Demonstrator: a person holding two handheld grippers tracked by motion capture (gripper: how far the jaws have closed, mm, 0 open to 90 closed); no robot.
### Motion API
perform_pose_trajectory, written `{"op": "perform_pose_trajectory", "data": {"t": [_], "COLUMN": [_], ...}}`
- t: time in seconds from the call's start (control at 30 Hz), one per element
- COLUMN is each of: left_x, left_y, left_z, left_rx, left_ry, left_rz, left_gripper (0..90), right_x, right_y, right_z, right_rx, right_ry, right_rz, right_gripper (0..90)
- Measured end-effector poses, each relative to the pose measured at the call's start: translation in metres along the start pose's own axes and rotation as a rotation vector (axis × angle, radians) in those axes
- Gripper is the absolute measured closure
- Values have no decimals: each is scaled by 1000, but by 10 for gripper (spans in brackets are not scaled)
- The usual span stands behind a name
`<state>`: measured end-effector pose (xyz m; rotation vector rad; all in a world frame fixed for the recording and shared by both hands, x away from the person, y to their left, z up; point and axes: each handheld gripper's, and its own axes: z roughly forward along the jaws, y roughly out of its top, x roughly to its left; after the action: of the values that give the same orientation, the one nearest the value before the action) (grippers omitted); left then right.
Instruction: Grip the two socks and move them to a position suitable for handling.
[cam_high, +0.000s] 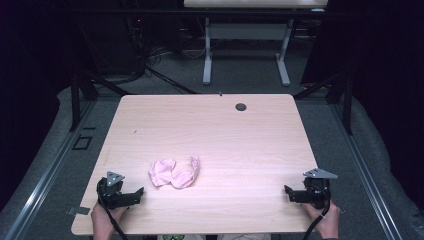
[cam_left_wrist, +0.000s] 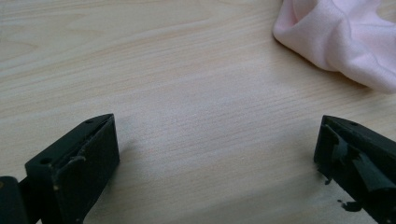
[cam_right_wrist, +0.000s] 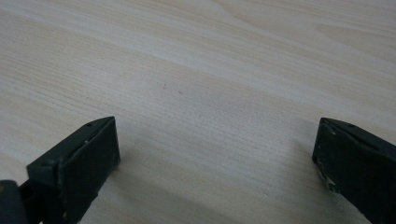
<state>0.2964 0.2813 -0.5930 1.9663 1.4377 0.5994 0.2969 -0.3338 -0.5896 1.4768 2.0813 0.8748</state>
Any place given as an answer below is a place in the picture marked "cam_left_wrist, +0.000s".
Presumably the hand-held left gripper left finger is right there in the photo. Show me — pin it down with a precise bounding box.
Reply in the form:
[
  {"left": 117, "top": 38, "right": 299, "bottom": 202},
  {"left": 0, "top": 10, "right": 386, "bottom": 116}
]
[{"left": 24, "top": 113, "right": 120, "bottom": 224}]

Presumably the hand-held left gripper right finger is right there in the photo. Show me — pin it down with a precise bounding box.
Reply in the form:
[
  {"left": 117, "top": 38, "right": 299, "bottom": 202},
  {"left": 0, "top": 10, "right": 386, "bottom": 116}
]
[{"left": 313, "top": 115, "right": 396, "bottom": 224}]

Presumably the pink sock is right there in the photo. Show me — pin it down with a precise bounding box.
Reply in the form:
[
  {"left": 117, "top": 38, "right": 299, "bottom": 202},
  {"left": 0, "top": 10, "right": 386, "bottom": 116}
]
[{"left": 272, "top": 0, "right": 396, "bottom": 95}]

